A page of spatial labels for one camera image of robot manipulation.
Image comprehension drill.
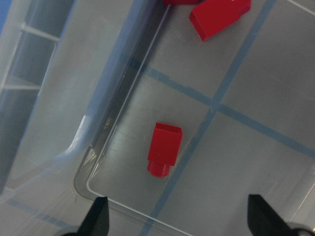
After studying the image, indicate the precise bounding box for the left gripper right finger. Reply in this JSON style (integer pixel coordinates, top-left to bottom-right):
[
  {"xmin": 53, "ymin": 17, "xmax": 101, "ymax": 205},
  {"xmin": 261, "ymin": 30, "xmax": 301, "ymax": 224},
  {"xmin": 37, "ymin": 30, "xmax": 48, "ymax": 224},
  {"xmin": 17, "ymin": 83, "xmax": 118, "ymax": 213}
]
[{"xmin": 247, "ymin": 194, "xmax": 288, "ymax": 236}]

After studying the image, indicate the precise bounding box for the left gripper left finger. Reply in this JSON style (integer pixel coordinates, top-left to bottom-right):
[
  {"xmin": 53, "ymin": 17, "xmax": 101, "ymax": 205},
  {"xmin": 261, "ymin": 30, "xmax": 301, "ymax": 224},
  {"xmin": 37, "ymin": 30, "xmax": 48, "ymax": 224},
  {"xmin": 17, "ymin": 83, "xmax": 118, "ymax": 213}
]
[{"xmin": 77, "ymin": 197, "xmax": 109, "ymax": 236}]

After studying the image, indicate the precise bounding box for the red block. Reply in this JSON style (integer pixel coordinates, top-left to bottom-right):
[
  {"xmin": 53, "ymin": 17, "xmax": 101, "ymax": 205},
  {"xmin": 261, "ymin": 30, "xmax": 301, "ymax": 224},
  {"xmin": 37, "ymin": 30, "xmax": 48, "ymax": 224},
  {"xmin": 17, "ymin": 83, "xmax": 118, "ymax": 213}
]
[
  {"xmin": 147, "ymin": 122, "xmax": 183, "ymax": 177},
  {"xmin": 189, "ymin": 0, "xmax": 252, "ymax": 41},
  {"xmin": 162, "ymin": 0, "xmax": 200, "ymax": 5}
]

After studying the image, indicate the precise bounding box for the clear plastic storage box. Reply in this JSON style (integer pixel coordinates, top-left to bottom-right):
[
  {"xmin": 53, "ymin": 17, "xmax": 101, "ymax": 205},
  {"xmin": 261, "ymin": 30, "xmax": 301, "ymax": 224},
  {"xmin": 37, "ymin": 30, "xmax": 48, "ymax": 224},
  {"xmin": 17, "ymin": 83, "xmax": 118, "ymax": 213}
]
[{"xmin": 0, "ymin": 0, "xmax": 315, "ymax": 236}]

